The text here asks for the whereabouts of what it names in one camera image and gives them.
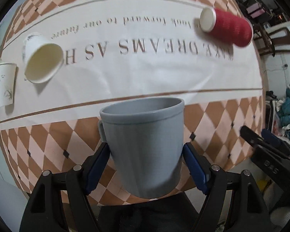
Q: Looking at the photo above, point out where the grey plastic mug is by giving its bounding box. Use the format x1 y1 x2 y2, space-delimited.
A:
98 97 184 199

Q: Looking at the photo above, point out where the white paper cup bamboo print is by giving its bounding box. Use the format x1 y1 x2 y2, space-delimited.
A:
0 58 17 107

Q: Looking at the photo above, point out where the white paper cup lying open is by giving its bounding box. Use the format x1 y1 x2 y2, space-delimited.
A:
22 32 64 84

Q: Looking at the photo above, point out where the wooden chair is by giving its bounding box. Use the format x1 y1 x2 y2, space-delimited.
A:
253 22 290 57

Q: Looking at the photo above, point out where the checkered printed tablecloth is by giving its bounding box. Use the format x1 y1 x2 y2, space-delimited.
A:
0 0 264 194

